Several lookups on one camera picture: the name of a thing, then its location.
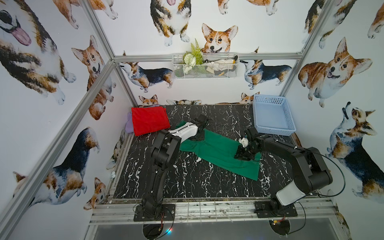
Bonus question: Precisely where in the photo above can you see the green t-shirt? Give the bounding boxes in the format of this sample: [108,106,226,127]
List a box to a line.
[169,122,260,181]

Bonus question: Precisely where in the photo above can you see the light blue plastic basket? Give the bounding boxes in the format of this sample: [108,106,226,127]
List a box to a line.
[253,94,296,137]

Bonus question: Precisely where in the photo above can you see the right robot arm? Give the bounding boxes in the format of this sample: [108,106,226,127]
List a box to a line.
[235,128,333,214]

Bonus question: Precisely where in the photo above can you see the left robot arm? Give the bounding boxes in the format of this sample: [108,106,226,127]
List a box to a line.
[137,115,209,220]

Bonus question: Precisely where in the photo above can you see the folded red t-shirt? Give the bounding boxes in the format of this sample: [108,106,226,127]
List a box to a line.
[132,107,171,137]

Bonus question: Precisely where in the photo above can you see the folded lilac t-shirt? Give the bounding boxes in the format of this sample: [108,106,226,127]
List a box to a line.
[125,112,134,134]

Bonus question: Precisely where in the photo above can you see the cream cloth items in basket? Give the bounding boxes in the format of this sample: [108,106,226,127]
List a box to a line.
[204,55,239,76]

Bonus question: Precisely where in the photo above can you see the green fern plant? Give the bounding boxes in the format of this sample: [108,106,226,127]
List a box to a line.
[183,40,204,74]

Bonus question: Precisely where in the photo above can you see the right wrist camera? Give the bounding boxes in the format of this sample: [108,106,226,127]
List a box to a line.
[239,138,249,148]

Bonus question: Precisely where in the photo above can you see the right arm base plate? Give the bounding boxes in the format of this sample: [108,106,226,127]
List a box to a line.
[254,200,298,218]

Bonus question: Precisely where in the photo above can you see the white wire wall basket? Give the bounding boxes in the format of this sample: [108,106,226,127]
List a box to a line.
[172,55,240,80]

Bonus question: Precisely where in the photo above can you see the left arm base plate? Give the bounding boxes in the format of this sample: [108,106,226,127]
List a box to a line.
[134,204,176,222]

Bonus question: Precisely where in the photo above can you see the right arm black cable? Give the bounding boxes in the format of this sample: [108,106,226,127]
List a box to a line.
[284,149,346,235]

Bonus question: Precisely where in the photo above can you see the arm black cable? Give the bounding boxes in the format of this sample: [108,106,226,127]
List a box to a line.
[284,149,346,235]
[131,197,175,240]

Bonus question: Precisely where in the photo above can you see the aluminium front rail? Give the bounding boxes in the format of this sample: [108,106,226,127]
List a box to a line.
[89,198,336,226]

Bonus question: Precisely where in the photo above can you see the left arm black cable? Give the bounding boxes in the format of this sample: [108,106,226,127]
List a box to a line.
[131,197,175,240]

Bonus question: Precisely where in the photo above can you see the aluminium frame back bar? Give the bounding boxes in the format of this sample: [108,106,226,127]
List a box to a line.
[114,53,303,63]

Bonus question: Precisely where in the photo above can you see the aluminium frame bar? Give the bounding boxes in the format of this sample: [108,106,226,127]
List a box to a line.
[114,53,303,63]
[1,60,115,239]

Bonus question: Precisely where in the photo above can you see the aluminium frame left bar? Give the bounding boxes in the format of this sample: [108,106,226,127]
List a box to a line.
[1,60,115,239]

